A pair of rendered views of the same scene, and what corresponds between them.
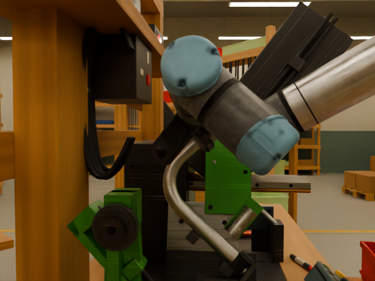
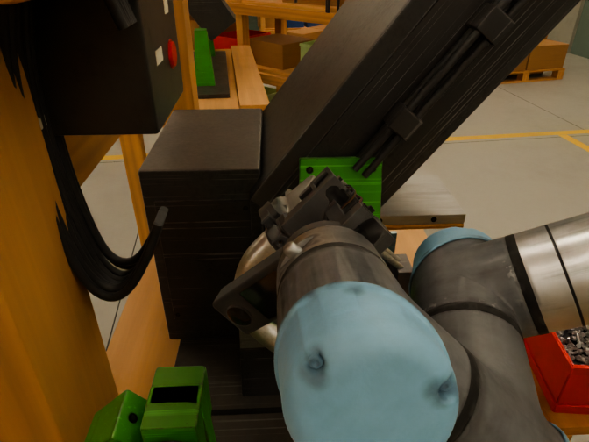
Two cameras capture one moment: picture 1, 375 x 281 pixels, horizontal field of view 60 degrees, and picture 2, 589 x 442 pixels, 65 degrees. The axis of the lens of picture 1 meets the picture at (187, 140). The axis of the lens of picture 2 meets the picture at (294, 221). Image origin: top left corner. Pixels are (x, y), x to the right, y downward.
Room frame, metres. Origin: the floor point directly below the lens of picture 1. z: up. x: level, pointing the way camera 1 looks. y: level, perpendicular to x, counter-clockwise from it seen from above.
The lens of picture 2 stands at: (0.27, 0.05, 1.52)
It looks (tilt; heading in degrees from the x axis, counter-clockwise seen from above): 31 degrees down; 351
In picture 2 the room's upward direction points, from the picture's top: straight up
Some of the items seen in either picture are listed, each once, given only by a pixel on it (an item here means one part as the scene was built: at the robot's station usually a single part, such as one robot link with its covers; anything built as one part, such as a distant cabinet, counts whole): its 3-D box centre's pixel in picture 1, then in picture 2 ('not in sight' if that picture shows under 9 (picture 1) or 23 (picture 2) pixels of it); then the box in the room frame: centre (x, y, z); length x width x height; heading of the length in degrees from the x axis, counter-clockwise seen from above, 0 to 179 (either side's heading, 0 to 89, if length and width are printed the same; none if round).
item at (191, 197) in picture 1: (164, 193); (218, 218); (1.05, 0.07, 1.07); 0.30 x 0.18 x 0.34; 174
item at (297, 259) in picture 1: (304, 265); not in sight; (0.88, -0.32, 0.91); 0.13 x 0.02 x 0.02; 15
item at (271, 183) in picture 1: (239, 182); (344, 202); (1.00, -0.16, 1.11); 0.39 x 0.16 x 0.03; 84
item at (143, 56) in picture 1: (123, 72); (112, 46); (0.85, 0.17, 1.42); 0.17 x 0.12 x 0.15; 174
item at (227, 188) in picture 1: (227, 170); (337, 218); (0.85, -0.11, 1.17); 0.13 x 0.12 x 0.20; 174
